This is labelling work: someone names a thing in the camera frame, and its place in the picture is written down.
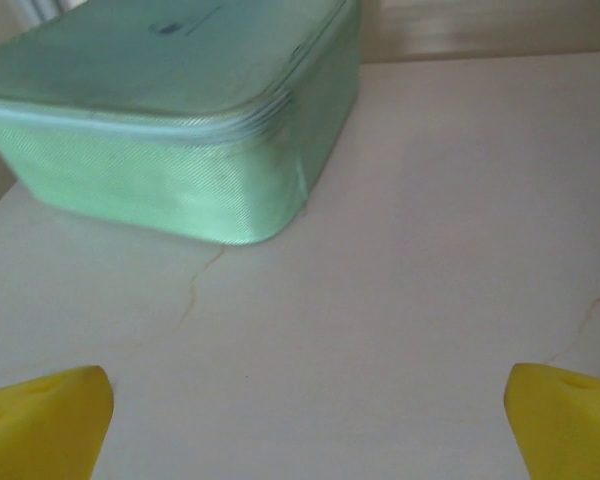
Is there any mint green zip case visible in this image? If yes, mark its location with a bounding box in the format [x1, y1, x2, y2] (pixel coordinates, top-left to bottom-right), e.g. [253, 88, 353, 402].
[0, 0, 364, 246]

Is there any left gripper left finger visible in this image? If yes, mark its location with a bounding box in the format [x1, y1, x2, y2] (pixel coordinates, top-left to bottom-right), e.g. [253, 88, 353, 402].
[0, 364, 115, 480]

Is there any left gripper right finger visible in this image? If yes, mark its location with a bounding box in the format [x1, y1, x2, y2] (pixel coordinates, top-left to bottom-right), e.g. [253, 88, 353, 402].
[503, 362, 600, 480]

